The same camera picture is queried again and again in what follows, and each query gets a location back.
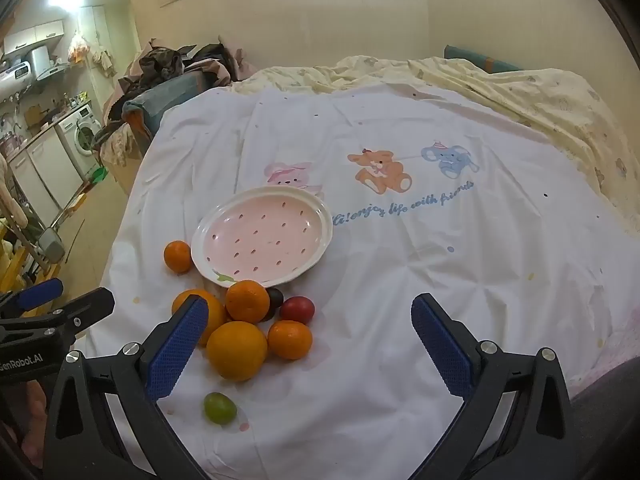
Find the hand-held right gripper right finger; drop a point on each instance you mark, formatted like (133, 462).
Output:
(442, 350)

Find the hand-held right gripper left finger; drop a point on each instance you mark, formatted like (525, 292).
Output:
(177, 347)

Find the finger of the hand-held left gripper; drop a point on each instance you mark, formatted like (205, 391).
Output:
(85, 306)
(32, 294)

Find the large orange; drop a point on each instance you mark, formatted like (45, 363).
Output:
(236, 351)

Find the green plum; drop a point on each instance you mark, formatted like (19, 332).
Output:
(220, 408)

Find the small orange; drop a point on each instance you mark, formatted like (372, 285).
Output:
(177, 256)

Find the dark purple plum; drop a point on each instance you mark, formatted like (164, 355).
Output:
(275, 299)

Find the red plum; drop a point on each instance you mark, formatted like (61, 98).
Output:
(298, 310)

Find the pink white-rimmed plate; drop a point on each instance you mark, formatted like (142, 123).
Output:
(262, 237)

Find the person's left hand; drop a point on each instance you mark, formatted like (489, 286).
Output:
(39, 402)

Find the yellow metal rack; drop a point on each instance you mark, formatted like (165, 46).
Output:
(12, 270)

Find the grey stool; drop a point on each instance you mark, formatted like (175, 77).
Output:
(50, 245)

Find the white printed blanket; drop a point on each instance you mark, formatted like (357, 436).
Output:
(400, 270)

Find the white base cabinets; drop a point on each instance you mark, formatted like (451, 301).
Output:
(40, 170)

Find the green dustpan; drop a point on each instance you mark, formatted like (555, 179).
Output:
(99, 175)

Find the floral cloth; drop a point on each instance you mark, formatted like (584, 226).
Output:
(117, 145)

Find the white washing machine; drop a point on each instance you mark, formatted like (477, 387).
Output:
(80, 132)

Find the grey cloth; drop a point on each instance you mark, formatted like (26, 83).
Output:
(610, 400)

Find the teal cushion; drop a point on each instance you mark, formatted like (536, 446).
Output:
(145, 102)

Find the white water heater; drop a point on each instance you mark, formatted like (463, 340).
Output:
(40, 60)

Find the hanging orange plastic bag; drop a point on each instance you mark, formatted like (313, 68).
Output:
(77, 49)

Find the pile of dark clothes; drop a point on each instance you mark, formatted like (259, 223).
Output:
(160, 65)

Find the pale yellow quilt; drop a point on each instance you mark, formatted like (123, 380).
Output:
(550, 105)

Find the teal pillow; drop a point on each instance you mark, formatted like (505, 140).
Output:
(470, 56)

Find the white wall cabinets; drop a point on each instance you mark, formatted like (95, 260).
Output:
(35, 35)

